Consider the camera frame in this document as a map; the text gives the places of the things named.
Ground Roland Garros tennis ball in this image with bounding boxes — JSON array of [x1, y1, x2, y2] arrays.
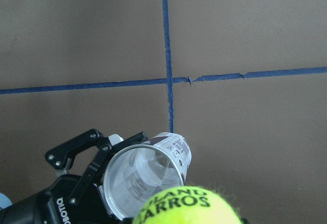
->
[[132, 186, 242, 223]]

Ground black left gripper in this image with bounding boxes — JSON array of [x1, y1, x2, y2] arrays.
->
[[1, 129, 148, 223]]

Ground white tennis ball can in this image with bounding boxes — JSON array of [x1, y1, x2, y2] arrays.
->
[[102, 132, 192, 220]]

